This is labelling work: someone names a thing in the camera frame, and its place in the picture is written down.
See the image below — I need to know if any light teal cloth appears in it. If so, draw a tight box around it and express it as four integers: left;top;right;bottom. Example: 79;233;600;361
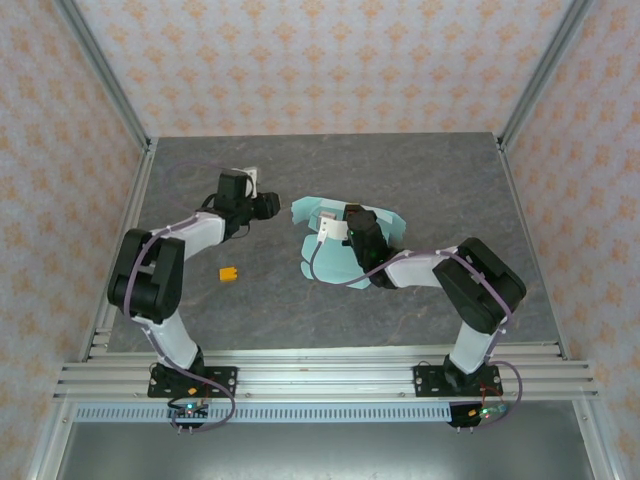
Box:
289;195;407;291

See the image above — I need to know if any grey metal panel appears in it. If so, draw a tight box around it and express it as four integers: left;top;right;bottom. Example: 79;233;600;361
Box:
54;422;596;480

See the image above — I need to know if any aluminium table side rail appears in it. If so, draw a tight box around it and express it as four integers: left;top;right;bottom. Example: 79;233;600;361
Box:
496;133;569;360
79;137;160;362

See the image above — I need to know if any wide aluminium mounting rail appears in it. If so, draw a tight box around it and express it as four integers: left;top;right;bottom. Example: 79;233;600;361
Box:
52;348;600;403

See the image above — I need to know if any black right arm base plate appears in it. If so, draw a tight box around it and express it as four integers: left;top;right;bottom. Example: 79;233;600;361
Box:
412;364;502;400

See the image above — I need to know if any slotted grey cable duct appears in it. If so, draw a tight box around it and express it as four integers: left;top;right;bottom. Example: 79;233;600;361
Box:
73;403;454;425

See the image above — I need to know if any aluminium frame post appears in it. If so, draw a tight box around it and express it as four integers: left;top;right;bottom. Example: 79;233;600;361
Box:
498;0;597;149
52;0;153;151

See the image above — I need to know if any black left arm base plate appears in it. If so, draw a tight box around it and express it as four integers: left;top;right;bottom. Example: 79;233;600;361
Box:
146;365;239;400

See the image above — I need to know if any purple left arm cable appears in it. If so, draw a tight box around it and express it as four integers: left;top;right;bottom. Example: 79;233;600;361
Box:
122;162;252;434

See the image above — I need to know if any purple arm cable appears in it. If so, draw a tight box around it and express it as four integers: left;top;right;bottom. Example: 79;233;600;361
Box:
122;162;252;434
308;238;525;431

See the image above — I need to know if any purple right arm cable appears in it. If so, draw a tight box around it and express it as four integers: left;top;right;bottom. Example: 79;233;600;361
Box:
308;238;525;431

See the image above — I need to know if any short aluminium frame strut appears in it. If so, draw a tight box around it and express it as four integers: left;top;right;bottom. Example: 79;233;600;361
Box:
572;399;626;480
27;399;76;480

